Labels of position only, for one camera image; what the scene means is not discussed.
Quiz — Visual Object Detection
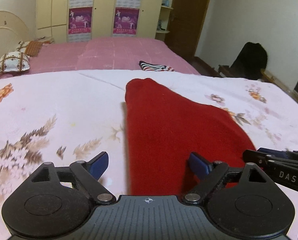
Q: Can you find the patterned white pillow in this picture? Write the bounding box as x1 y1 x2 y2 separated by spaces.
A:
0 51 30 73
15 41 31 53

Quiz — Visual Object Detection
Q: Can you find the orange striped pillow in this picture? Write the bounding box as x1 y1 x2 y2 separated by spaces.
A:
24 41 47 57

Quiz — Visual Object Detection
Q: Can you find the striped dark cloth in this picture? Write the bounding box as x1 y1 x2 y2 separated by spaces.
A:
139 60 175 72

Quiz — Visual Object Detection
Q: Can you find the pink bed sheet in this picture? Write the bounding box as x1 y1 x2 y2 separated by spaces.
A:
0 37 202 80

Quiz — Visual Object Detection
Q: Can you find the cream wardrobe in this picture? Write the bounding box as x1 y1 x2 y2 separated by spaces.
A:
35 0 168 43

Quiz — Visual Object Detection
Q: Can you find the black bag on stool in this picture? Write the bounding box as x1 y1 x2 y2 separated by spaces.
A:
230 42 268 80

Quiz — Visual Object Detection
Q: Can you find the brown wooden door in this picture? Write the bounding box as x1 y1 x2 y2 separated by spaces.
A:
164 0 214 62

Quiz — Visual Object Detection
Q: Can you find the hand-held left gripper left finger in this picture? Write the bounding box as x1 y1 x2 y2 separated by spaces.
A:
31 151 116 205

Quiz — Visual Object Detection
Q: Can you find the cream corner shelf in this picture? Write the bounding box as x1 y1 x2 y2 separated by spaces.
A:
155 0 179 40

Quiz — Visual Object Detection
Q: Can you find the white floral blanket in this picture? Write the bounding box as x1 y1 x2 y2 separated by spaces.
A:
0 69 298 240

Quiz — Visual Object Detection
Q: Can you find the red knit sweater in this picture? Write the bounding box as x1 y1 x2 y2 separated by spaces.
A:
124 78 258 195

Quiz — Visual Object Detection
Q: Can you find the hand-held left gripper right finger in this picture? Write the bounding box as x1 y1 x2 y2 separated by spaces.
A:
184 152 268 204

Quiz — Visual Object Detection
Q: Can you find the cream round headboard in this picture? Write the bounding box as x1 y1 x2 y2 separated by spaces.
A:
0 10 33 73

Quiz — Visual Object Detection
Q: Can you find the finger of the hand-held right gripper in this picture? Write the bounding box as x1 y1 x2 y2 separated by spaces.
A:
257 147 298 159
242 149 284 166

